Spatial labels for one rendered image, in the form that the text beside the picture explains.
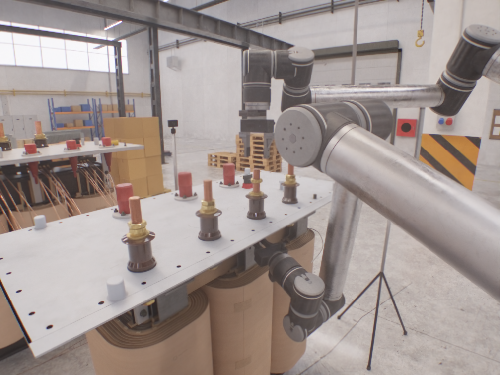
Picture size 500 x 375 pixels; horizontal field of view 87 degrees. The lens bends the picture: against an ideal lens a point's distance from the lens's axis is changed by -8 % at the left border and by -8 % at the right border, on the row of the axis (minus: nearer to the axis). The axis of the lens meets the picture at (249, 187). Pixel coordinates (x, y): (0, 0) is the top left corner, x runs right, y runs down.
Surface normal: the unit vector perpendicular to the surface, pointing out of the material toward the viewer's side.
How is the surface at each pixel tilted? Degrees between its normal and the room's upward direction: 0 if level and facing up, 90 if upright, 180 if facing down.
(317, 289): 18
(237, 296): 90
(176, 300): 90
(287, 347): 90
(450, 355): 0
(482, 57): 97
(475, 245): 81
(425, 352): 0
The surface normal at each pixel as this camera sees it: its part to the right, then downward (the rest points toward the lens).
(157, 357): 0.51, 0.22
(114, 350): -0.33, 0.24
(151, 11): 0.77, 0.16
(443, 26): -0.63, 0.19
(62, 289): 0.00, -0.97
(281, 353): 0.14, 0.25
